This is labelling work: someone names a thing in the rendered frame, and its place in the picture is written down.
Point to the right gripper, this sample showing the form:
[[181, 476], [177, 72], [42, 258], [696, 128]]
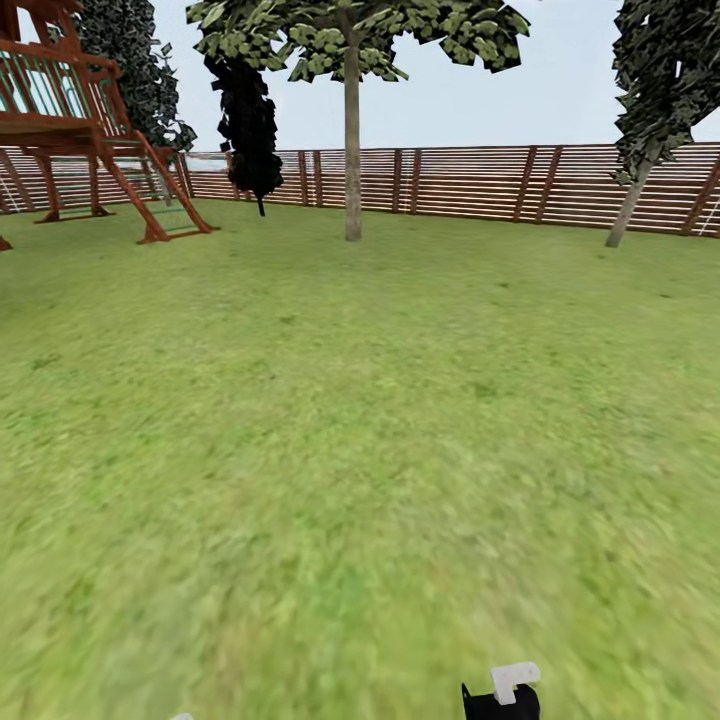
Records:
[[486, 708]]

